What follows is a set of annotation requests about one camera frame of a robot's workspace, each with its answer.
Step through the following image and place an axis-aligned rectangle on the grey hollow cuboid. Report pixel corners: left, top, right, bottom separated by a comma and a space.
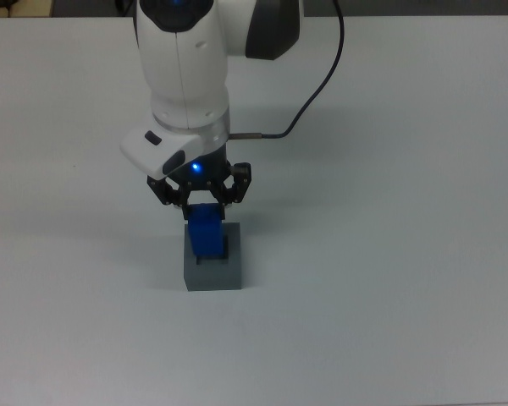
182, 222, 243, 293

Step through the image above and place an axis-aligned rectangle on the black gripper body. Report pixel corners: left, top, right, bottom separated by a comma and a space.
167, 143, 235, 195

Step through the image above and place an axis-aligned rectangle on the blue block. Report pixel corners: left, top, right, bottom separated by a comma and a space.
186, 203, 227, 260

